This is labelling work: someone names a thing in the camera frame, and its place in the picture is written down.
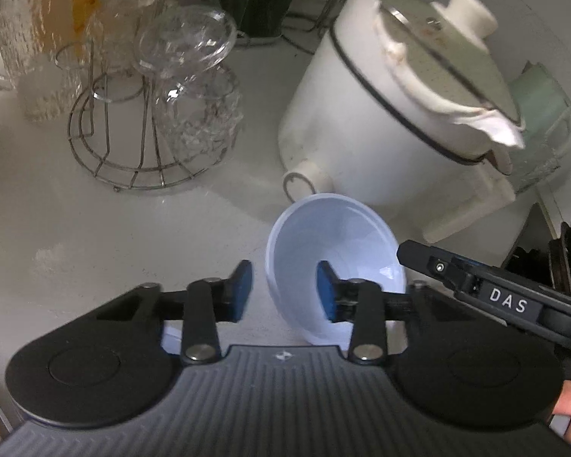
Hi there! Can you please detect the wire cup rack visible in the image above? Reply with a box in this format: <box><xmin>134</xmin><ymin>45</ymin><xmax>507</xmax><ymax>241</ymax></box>
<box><xmin>54</xmin><ymin>43</ymin><xmax>230</xmax><ymax>194</ymax></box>

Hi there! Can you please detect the white electric cooking pot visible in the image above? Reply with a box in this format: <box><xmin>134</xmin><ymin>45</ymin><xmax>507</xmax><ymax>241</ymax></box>
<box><xmin>278</xmin><ymin>0</ymin><xmax>527</xmax><ymax>244</ymax></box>

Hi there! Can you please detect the clear glass cup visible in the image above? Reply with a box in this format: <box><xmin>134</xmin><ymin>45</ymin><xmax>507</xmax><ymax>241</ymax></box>
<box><xmin>136</xmin><ymin>6</ymin><xmax>244</xmax><ymax>155</ymax></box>

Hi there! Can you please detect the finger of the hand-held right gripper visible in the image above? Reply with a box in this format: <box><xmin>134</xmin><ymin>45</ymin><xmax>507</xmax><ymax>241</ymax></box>
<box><xmin>396</xmin><ymin>240</ymin><xmax>480</xmax><ymax>292</ymax></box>

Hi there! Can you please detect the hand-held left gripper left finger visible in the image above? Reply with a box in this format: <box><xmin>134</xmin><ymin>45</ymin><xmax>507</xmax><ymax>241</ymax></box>
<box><xmin>94</xmin><ymin>260</ymin><xmax>254</xmax><ymax>367</ymax></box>

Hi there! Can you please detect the green translucent pitcher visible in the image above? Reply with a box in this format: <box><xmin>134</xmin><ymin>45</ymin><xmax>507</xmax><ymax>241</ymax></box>
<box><xmin>507</xmin><ymin>63</ymin><xmax>571</xmax><ymax>192</ymax></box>

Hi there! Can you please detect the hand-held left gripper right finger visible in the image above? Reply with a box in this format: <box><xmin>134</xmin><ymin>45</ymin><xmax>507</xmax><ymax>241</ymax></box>
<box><xmin>316</xmin><ymin>260</ymin><xmax>439</xmax><ymax>365</ymax></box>

